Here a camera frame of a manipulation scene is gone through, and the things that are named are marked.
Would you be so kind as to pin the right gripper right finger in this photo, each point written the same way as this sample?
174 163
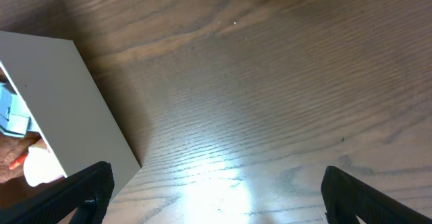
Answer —
349 200

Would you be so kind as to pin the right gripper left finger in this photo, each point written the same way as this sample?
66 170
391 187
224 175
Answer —
86 193

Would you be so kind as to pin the white pink duck figure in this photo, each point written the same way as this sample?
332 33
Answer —
39 165

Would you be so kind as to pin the brown plush toy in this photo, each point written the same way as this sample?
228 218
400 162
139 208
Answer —
11 149

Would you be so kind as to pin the yellow grey toy truck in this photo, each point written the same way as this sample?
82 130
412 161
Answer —
16 120

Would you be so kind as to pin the white cardboard box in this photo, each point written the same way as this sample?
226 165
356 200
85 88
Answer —
74 120

